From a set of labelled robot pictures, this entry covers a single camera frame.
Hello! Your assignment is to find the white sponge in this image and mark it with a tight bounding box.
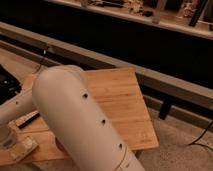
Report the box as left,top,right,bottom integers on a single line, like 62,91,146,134
9,136,38,162

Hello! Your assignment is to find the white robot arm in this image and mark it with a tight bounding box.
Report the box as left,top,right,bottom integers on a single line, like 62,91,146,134
0,65,145,171

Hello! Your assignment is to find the dark purple ceramic bowl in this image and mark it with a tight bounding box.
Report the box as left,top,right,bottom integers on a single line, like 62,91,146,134
55,137,66,152

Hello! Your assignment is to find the black and tan eraser block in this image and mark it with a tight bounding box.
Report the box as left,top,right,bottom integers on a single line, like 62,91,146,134
15,112,40,129

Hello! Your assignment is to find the black object at left edge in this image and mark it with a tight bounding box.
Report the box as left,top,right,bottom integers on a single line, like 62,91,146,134
0,64,21,105

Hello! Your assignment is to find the wooden table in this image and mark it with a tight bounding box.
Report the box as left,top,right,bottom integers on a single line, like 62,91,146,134
0,68,159,168

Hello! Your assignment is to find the long wooden bench beam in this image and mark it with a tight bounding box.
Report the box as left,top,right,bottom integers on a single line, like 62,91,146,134
0,21,213,109

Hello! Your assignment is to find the black cable on floor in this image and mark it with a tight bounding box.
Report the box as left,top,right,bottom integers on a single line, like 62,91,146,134
32,46,52,75

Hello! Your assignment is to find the black cable at right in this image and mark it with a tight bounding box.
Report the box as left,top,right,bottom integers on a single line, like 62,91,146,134
187,120,213,147

